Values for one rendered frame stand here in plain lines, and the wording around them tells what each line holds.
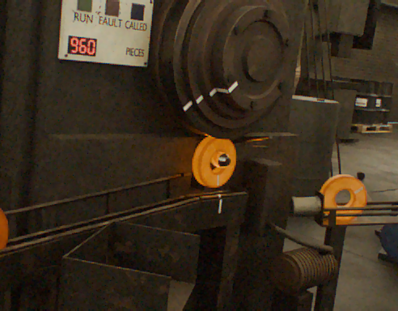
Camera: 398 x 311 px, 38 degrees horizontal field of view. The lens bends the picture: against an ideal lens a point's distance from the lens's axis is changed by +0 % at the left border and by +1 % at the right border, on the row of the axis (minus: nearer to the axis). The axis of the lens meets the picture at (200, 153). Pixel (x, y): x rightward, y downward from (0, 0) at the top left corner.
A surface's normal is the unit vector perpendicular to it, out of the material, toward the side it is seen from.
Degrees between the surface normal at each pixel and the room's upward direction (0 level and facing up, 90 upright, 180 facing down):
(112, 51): 90
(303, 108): 90
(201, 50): 90
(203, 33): 75
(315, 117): 90
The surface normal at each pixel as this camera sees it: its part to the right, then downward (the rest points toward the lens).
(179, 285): 0.10, -0.96
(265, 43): 0.68, 0.20
